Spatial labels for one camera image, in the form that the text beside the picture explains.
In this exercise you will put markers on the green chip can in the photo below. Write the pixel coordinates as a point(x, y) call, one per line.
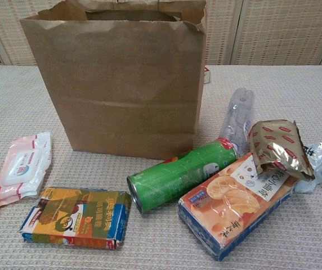
point(178, 174)

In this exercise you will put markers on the clear plastic bottle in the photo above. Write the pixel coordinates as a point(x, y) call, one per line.
point(238, 118)

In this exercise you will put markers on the orange blue cookie box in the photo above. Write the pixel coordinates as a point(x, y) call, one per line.
point(225, 208)

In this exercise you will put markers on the gold red snack bag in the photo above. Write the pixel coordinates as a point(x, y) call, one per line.
point(279, 146)

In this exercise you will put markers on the brown paper bag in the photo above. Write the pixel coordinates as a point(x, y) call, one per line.
point(116, 92)

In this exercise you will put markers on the long red white box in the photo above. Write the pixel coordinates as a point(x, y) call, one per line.
point(207, 76)

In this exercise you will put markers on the yellow blue cracker box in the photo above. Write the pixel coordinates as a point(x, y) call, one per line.
point(76, 219)

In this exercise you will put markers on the beige woven tablecloth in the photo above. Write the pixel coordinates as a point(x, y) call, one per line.
point(276, 92)

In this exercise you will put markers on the pink wet wipes pack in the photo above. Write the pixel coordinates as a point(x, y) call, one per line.
point(20, 168)

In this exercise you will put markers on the woven folding screen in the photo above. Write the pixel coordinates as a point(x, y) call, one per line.
point(279, 31)

